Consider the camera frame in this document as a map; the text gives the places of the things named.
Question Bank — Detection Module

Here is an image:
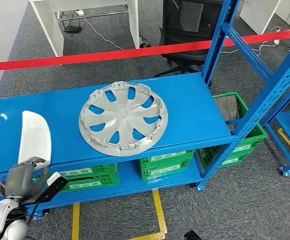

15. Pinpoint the black wire device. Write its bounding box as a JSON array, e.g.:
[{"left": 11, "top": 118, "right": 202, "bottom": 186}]
[{"left": 60, "top": 18, "right": 84, "bottom": 33}]

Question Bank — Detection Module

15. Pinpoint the white curved car panel part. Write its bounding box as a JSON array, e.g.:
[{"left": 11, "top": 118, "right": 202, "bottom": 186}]
[{"left": 17, "top": 110, "right": 52, "bottom": 172}]

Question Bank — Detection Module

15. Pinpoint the white cabinet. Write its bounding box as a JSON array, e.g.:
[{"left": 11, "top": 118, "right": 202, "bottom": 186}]
[{"left": 239, "top": 0, "right": 290, "bottom": 35}]

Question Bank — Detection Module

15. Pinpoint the silver plastic wheel hubcap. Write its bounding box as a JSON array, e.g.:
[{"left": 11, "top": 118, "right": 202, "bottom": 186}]
[{"left": 79, "top": 81, "right": 169, "bottom": 158}]

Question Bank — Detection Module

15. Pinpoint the white tangled cable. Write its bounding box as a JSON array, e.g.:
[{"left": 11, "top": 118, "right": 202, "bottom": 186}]
[{"left": 220, "top": 25, "right": 281, "bottom": 57}]

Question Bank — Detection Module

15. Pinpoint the white floor cable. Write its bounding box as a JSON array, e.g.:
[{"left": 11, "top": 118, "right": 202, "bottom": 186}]
[{"left": 84, "top": 18, "right": 125, "bottom": 51}]

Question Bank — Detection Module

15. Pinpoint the red barrier tape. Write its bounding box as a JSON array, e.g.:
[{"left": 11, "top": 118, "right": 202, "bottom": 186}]
[{"left": 0, "top": 29, "right": 290, "bottom": 73}]

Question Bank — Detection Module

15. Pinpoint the black office chair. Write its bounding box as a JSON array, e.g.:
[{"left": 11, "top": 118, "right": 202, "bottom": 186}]
[{"left": 155, "top": 0, "right": 227, "bottom": 88}]

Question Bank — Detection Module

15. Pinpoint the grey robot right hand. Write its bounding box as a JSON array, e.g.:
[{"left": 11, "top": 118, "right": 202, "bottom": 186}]
[{"left": 5, "top": 156, "right": 50, "bottom": 200}]

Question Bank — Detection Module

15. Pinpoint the yellow floor tape outline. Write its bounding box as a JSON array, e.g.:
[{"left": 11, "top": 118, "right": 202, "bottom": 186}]
[
  {"left": 277, "top": 128, "right": 290, "bottom": 160},
  {"left": 71, "top": 189, "right": 168, "bottom": 240}
]

